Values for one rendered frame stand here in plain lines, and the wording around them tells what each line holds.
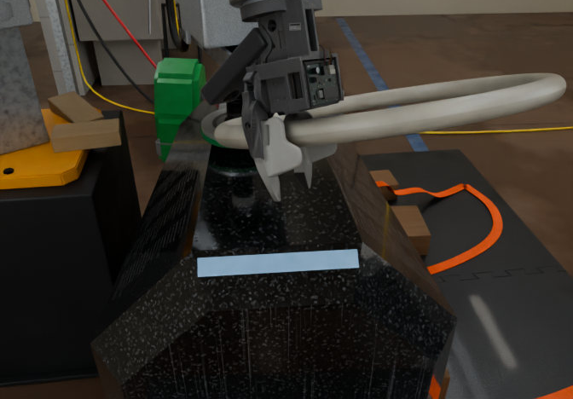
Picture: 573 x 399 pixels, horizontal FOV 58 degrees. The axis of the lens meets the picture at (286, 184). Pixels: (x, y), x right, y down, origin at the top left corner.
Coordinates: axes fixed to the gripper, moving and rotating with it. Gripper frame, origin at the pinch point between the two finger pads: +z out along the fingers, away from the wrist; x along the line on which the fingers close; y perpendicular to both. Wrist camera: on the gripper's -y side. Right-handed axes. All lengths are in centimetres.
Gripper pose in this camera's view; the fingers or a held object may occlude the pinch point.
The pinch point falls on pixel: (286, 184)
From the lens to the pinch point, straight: 60.4
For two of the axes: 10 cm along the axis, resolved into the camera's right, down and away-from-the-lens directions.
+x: 6.0, -2.4, 7.6
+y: 7.8, -0.1, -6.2
